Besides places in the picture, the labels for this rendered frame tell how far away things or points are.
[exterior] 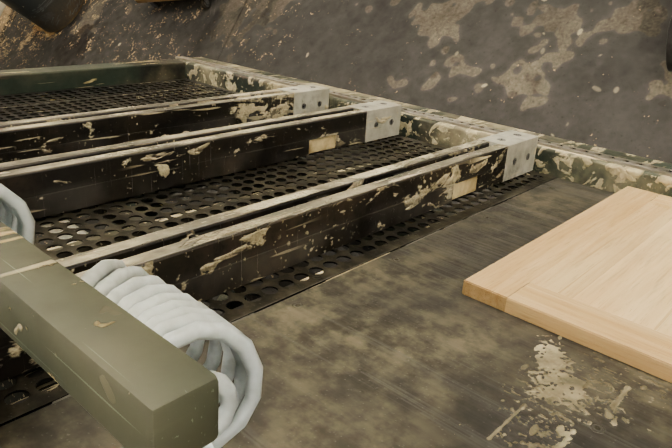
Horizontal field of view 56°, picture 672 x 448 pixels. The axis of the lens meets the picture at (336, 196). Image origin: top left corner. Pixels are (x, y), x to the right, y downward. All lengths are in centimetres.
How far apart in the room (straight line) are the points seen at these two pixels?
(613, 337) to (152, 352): 60
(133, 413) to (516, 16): 270
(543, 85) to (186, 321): 234
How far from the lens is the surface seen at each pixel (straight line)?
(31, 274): 22
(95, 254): 68
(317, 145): 129
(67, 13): 501
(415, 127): 147
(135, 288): 32
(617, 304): 81
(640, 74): 250
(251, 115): 145
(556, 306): 76
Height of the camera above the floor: 202
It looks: 50 degrees down
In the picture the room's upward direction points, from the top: 47 degrees counter-clockwise
